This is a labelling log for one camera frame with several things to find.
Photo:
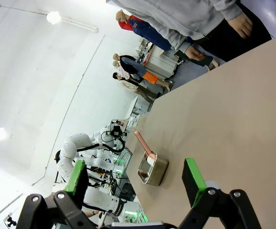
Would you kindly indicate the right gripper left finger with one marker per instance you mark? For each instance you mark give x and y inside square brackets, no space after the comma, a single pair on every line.
[79,176]

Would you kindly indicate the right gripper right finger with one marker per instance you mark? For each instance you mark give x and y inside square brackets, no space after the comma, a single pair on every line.
[193,176]

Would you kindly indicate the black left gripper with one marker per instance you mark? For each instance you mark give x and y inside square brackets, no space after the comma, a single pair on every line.
[116,133]

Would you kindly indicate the pink lint roller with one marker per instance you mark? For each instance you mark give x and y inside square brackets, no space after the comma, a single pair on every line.
[141,143]

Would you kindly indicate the person's left forearm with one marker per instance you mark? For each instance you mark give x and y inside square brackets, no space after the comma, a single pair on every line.
[226,9]

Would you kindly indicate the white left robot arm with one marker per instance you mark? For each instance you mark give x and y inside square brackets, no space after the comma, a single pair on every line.
[71,143]

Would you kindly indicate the person's right forearm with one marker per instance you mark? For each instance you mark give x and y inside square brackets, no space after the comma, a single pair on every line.
[173,38]

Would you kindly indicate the person's right hand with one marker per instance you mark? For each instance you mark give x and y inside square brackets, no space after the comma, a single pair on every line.
[194,53]

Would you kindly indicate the person's left hand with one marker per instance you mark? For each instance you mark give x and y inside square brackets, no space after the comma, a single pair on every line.
[241,25]

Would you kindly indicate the stainless steel container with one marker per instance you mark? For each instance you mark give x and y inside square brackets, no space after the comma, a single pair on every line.
[154,174]

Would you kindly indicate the person in beige clothes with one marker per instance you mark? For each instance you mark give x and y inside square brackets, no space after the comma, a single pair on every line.
[138,89]

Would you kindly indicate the mannequin with orange shorts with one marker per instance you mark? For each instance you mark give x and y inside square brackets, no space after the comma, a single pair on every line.
[138,69]

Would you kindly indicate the white workbench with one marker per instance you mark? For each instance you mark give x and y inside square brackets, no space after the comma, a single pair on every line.
[159,63]

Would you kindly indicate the mannequin red shirt denim apron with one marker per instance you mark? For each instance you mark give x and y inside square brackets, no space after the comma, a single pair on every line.
[147,31]

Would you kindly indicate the person in grey hoodie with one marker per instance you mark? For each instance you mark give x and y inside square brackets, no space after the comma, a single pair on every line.
[176,19]

